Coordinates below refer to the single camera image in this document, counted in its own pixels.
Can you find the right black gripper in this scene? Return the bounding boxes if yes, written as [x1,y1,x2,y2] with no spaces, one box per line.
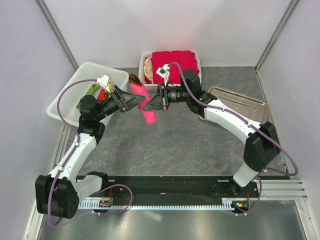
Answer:
[143,83,190,111]

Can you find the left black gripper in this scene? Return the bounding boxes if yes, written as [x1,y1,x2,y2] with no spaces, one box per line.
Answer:
[95,85,145,122]

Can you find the pink paper napkin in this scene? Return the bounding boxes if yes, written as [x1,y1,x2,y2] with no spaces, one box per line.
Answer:
[129,83,157,125]

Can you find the gold spoon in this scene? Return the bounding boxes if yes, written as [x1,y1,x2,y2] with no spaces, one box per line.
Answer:
[128,73,143,87]

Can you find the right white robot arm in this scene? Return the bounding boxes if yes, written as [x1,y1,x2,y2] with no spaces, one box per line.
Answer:
[143,70,281,197]

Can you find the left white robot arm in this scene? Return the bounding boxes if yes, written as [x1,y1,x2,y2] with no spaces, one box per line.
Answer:
[35,86,145,226]

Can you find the red rolled napkin set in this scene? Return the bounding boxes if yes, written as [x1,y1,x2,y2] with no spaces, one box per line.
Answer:
[96,88,109,102]

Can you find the green rolled napkin set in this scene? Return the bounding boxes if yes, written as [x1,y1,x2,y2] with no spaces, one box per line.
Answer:
[84,84,100,96]

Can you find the white perforated basket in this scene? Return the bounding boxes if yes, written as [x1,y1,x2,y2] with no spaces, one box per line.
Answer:
[138,51,202,92]

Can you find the patterned paper plates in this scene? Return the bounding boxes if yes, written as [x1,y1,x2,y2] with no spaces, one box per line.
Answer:
[143,55,154,84]

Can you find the stack of red napkins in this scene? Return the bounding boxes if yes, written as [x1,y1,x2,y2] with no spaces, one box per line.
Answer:
[151,50,200,84]

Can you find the white plastic tub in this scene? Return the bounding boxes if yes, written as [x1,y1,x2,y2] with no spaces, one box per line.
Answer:
[59,62,129,127]

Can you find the silver metal tray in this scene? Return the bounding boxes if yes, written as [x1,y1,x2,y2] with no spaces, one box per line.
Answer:
[208,86,269,124]

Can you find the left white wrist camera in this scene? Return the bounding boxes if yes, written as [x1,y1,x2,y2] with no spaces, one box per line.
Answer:
[95,74,112,92]

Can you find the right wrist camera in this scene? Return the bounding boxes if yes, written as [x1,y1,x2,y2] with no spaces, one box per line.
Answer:
[156,64,170,86]

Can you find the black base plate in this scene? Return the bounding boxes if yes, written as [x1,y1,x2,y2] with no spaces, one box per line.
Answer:
[76,174,260,201]

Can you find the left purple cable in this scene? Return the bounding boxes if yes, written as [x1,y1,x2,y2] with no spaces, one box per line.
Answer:
[46,79,134,228]

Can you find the purple cable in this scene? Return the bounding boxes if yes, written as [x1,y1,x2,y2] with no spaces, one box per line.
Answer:
[46,79,134,228]
[169,62,300,217]

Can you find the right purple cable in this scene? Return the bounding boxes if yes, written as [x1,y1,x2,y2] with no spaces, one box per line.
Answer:
[169,62,300,217]

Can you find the slotted cable duct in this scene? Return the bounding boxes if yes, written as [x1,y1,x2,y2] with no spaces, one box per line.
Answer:
[79,195,248,210]

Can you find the aluminium rail frame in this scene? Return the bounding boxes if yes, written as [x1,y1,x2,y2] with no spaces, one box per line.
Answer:
[23,176,320,240]

